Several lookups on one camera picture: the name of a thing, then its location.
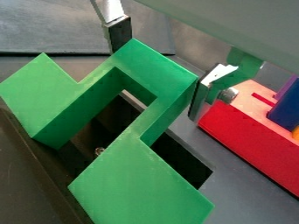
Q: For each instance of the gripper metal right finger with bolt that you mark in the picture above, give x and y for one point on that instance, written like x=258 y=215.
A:
x=221 y=78

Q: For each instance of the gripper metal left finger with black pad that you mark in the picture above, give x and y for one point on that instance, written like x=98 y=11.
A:
x=115 y=22

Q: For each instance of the green stepped block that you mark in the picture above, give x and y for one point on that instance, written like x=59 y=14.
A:
x=128 y=186

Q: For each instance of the red base board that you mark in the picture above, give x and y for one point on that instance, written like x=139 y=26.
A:
x=239 y=125

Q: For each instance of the black fixture block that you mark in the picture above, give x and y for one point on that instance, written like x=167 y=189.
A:
x=35 y=172

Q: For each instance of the dark blue block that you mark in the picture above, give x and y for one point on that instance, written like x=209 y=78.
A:
x=285 y=112

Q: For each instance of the purple block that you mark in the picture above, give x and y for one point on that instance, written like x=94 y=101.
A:
x=285 y=87

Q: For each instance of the yellow block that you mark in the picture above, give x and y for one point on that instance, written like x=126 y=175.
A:
x=295 y=133

